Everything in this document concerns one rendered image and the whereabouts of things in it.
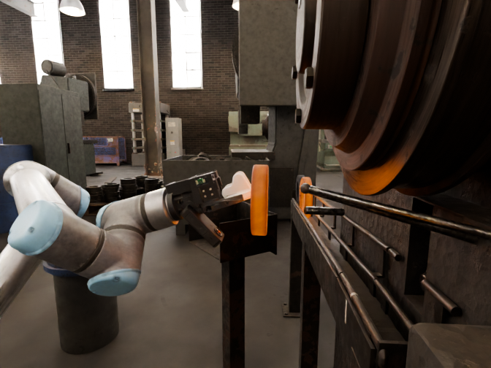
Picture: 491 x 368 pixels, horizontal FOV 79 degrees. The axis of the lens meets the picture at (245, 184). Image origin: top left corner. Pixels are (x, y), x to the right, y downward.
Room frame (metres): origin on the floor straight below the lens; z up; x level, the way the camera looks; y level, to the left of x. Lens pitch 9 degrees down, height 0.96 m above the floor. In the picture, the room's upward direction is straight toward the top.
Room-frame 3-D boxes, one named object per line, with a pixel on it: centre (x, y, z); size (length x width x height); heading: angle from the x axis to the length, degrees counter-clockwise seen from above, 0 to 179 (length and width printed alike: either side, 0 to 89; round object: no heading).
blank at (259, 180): (0.65, -0.03, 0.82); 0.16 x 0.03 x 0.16; 175
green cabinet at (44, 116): (3.54, 2.31, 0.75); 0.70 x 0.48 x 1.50; 176
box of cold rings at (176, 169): (3.24, 0.28, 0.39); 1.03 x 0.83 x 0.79; 90
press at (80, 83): (7.39, 4.23, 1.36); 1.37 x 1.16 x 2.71; 76
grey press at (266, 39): (3.55, -0.20, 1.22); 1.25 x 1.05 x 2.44; 94
